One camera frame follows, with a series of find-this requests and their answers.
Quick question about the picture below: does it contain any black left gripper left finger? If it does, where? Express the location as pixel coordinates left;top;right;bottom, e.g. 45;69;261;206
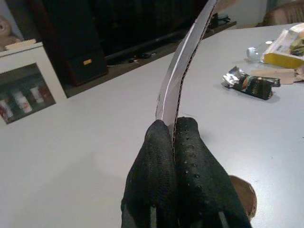
121;120;178;228

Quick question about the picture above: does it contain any dark low tv bench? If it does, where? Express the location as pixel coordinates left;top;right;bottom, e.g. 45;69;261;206
64;20;238;98

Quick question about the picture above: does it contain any brown wicker chair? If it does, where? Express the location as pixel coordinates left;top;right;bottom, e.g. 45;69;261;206
263;1;304;27

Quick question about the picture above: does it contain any black foil snack wrapper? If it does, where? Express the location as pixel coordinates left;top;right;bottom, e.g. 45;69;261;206
221;66;281;100

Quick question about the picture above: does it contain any white corrugated cardboard piece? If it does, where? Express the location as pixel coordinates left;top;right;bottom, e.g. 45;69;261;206
155;0;218;164

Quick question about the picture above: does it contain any clear plastic bottle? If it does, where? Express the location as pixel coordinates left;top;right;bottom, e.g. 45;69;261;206
246;40;274;63

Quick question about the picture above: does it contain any dark wooden speaker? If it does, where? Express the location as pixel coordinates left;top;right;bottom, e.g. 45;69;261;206
28;0;109;86

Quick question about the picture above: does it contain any white red can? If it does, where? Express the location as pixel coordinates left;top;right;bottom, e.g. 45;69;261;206
30;86;47;103
13;92;33;114
0;99;14;119

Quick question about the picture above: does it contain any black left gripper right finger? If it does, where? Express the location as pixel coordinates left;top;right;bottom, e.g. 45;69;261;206
174;116;252;228

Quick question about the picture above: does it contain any white glass-door cabinet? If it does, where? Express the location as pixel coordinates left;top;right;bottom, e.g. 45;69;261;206
0;41;67;129

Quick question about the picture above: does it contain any yellow white carton box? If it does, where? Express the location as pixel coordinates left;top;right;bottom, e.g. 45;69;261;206
262;22;304;69

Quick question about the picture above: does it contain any beige teddy bear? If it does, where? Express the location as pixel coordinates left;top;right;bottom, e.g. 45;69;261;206
0;14;22;52

